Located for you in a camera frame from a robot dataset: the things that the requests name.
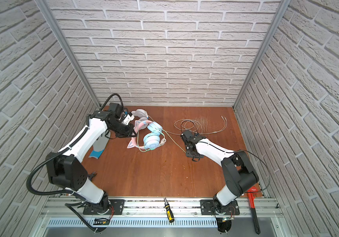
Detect green headphone cable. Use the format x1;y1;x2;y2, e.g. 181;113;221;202
135;124;188;154

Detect white headphones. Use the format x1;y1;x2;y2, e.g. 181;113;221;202
131;109;149;121

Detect white headphone cable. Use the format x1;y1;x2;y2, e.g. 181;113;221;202
147;115;228;137

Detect pink blue cat-ear headphones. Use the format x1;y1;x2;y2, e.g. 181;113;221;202
127;120;166;151

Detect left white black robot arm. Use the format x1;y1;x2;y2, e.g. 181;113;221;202
46;110;135;213

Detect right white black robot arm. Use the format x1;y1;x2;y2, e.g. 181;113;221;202
180;130;259;208

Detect yellow black screwdriver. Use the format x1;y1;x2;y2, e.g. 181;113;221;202
163;197;175;223

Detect red pipe wrench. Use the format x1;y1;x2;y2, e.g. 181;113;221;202
246;186;261;235

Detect small black electronics board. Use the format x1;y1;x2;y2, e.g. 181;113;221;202
93;218;111;226

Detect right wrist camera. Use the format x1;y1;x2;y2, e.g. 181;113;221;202
186;145;204;162

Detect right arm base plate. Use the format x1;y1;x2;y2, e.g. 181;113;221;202
200;199;240;216

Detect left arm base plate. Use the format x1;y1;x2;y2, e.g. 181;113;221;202
83;199;125;215

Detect aluminium frame rail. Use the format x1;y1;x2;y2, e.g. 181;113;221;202
41;196;284;218

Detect black corrugated cable conduit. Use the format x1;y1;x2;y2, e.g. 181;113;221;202
26;148;75;196

